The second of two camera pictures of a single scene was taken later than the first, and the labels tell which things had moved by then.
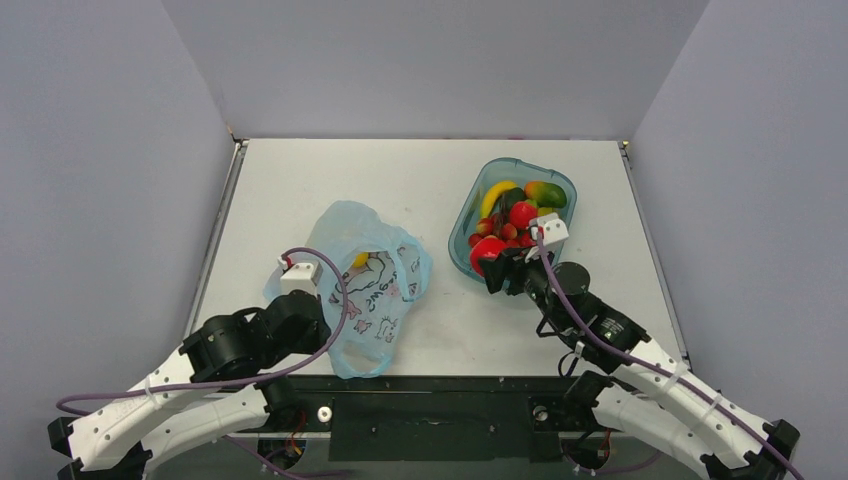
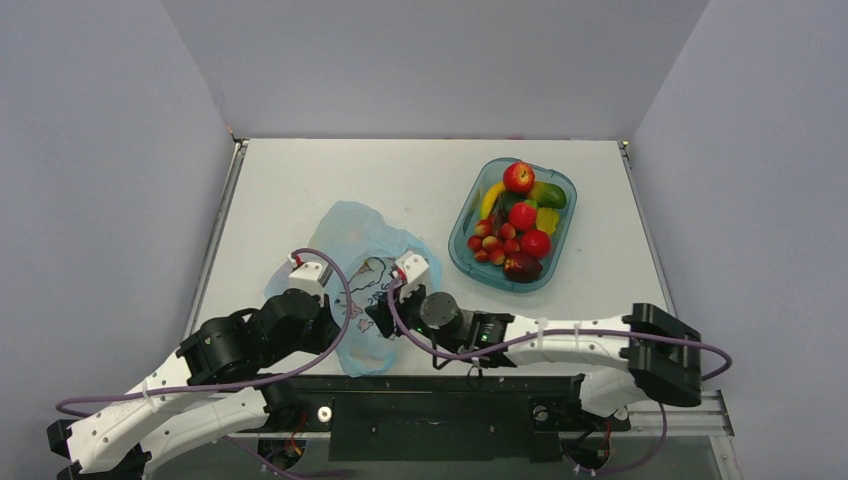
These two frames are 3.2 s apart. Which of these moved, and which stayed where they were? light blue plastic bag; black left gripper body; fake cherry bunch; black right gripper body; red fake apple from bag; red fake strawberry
Moved: red fake apple from bag; black right gripper body
Stayed: red fake strawberry; light blue plastic bag; fake cherry bunch; black left gripper body
